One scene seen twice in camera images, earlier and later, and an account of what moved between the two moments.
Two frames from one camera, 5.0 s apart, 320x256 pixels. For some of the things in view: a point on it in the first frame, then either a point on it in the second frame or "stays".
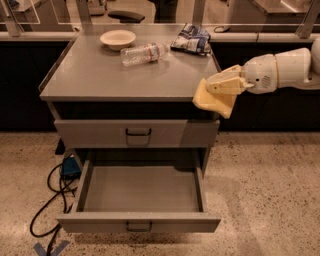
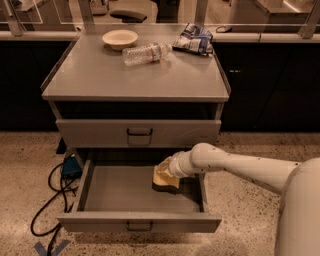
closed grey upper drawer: (137, 133) stays
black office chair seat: (126, 16) stays
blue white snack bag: (192, 38) stays
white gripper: (260, 75) → (174, 166)
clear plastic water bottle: (143, 54) stays
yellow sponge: (220, 102) → (164, 181)
